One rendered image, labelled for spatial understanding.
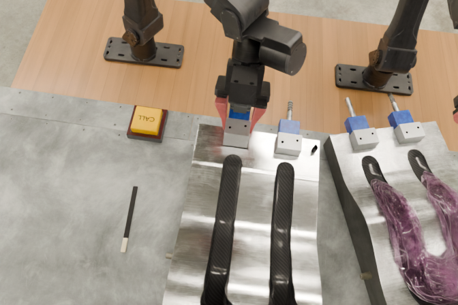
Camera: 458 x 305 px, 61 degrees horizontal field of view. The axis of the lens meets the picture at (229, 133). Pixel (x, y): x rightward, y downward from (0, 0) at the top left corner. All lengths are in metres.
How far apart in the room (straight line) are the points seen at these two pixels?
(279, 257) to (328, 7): 1.83
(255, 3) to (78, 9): 0.66
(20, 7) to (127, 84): 1.51
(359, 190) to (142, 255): 0.47
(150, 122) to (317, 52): 0.49
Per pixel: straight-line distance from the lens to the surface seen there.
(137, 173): 0.89
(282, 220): 0.78
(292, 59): 0.64
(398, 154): 0.94
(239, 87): 0.62
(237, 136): 0.77
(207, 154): 0.80
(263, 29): 0.66
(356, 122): 0.92
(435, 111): 1.12
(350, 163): 0.89
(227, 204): 0.77
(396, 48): 0.95
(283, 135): 0.80
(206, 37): 1.08
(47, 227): 0.90
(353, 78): 1.06
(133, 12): 0.88
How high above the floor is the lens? 1.62
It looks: 63 degrees down
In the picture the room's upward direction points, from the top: 8 degrees clockwise
